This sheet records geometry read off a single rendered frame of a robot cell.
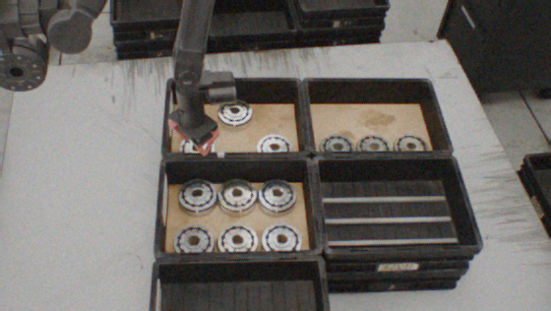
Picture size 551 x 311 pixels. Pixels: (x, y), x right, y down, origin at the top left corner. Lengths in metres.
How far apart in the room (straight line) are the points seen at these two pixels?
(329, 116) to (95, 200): 0.74
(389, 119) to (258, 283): 0.69
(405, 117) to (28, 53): 1.09
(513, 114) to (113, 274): 2.27
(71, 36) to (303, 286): 0.80
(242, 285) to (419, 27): 2.44
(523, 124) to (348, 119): 1.58
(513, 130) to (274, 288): 1.99
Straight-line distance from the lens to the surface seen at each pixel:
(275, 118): 1.80
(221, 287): 1.48
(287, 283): 1.49
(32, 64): 1.55
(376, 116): 1.86
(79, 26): 1.15
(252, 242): 1.51
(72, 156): 1.93
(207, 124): 1.35
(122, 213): 1.77
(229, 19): 2.87
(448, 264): 1.59
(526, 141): 3.19
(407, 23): 3.63
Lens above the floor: 2.16
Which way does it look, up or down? 51 degrees down
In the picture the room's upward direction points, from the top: 5 degrees clockwise
